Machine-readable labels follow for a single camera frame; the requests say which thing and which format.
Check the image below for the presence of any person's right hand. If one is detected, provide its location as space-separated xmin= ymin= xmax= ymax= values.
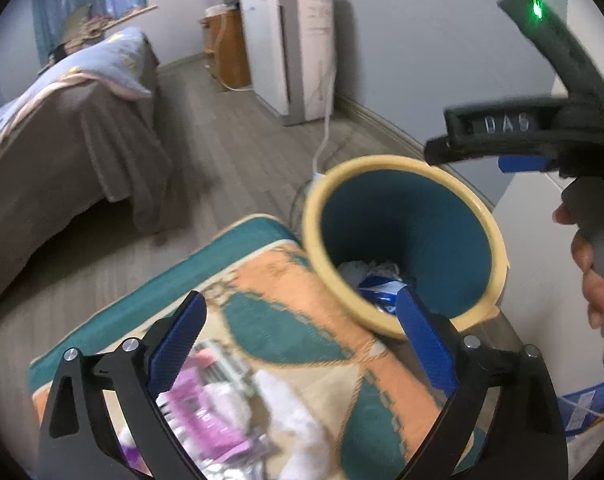
xmin=553 ymin=204 xmax=604 ymax=331

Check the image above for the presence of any wooden cabinet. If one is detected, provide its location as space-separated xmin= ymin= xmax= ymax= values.
xmin=200 ymin=7 xmax=253 ymax=92

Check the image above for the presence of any patterned tablecloth table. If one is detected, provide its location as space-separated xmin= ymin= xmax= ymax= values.
xmin=29 ymin=214 xmax=503 ymax=480

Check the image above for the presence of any crumpled white tissue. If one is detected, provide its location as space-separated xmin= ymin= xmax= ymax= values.
xmin=338 ymin=259 xmax=403 ymax=287

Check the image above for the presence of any white appliance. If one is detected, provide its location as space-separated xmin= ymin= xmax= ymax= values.
xmin=239 ymin=0 xmax=335 ymax=127

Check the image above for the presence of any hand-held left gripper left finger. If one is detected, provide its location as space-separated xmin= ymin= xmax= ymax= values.
xmin=38 ymin=290 xmax=207 ymax=480

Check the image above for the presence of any large white tissue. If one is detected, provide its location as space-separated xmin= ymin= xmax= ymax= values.
xmin=254 ymin=370 xmax=333 ymax=480

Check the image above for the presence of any pink packet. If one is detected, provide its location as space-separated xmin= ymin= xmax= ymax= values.
xmin=154 ymin=354 xmax=250 ymax=461

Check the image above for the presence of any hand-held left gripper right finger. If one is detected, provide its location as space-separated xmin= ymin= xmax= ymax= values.
xmin=396 ymin=284 xmax=569 ymax=480

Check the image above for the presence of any white cable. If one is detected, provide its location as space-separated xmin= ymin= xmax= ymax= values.
xmin=309 ymin=75 xmax=339 ymax=185

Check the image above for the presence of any bed with brown cover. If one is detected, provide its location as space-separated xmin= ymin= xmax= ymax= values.
xmin=0 ymin=35 xmax=175 ymax=311

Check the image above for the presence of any blue box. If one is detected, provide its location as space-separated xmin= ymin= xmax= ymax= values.
xmin=559 ymin=377 xmax=604 ymax=436

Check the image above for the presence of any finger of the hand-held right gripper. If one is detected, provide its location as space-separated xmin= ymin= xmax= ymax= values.
xmin=424 ymin=137 xmax=557 ymax=174

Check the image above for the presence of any blue and white wrapper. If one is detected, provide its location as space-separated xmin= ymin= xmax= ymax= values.
xmin=358 ymin=275 xmax=409 ymax=317

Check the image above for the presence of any teal bin with yellow rim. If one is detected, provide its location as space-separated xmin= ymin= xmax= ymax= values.
xmin=301 ymin=156 xmax=512 ymax=343

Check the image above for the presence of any wooden rod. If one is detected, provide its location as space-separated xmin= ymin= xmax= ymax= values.
xmin=94 ymin=5 xmax=159 ymax=28

